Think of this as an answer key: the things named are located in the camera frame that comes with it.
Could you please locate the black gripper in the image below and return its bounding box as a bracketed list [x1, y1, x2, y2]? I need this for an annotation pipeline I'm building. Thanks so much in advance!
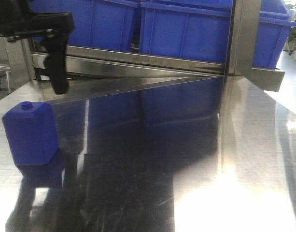
[0, 0, 74, 94]

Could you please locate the blue bin left on shelf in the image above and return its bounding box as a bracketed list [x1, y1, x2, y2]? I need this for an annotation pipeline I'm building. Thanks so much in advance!
[30, 0, 140, 52]

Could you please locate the blue bin on shelf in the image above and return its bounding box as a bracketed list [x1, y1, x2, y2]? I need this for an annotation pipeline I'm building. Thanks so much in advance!
[140, 0, 296, 69]
[30, 0, 140, 52]

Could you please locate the blue box part on table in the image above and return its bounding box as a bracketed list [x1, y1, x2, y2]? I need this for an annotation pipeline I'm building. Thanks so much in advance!
[2, 101, 59, 165]

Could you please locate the blue bin right on shelf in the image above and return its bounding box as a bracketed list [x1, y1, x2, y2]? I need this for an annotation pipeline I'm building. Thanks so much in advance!
[140, 0, 296, 69]

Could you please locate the green potted plant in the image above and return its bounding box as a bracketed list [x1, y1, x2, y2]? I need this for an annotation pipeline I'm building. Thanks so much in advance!
[285, 2, 296, 53]

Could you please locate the stainless steel shelf frame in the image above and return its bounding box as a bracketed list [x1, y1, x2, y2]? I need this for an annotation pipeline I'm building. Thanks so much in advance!
[0, 0, 284, 91]

